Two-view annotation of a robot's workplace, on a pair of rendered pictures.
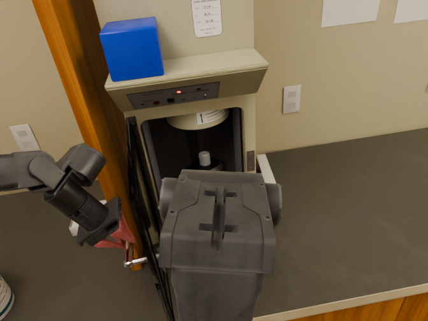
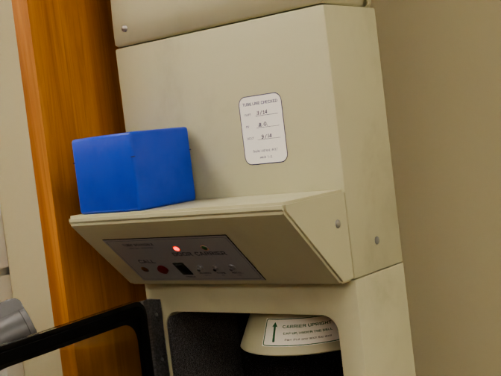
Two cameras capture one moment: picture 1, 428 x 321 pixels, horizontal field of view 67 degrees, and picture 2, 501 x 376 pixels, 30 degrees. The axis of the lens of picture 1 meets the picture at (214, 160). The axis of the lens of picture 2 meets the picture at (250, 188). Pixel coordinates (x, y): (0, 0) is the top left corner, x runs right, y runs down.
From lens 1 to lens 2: 0.75 m
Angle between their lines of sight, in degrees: 51
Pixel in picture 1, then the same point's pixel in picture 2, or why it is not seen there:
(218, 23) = (279, 140)
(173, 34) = (215, 157)
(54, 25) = (39, 129)
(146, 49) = (119, 166)
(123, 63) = (93, 185)
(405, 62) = not seen: outside the picture
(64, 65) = (42, 185)
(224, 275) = not seen: outside the picture
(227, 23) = (294, 142)
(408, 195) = not seen: outside the picture
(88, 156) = (10, 318)
